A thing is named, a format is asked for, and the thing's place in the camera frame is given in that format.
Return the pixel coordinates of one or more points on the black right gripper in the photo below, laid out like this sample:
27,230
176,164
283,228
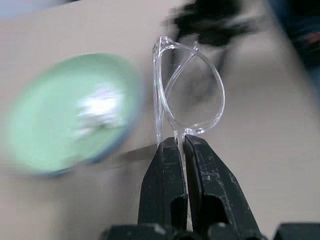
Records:
212,22

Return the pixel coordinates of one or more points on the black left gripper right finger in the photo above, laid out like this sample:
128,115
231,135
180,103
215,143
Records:
215,190

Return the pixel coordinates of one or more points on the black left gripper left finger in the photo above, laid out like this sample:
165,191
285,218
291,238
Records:
162,185

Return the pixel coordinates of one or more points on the clear plastic glasses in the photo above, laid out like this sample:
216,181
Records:
192,90

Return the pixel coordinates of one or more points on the green plate with blue rim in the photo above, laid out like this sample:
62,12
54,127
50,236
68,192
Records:
67,115

